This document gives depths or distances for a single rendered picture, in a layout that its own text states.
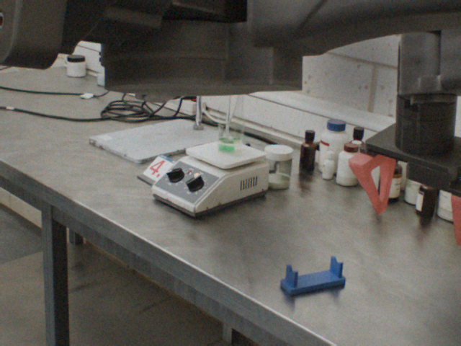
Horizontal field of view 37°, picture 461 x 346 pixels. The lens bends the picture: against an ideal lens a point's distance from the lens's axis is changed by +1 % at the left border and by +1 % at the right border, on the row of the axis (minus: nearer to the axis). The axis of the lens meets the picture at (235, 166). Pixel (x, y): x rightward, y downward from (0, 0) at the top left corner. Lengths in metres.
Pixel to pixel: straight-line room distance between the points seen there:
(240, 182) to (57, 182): 0.38
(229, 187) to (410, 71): 0.75
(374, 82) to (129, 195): 0.64
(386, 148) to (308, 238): 0.53
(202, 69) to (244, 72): 0.02
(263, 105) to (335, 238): 0.65
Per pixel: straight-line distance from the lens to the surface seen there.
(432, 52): 0.58
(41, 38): 0.21
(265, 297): 1.02
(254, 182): 1.33
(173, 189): 1.29
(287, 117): 1.73
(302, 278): 1.06
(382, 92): 1.61
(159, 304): 2.28
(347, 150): 1.45
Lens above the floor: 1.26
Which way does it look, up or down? 20 degrees down
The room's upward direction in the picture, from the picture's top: 3 degrees clockwise
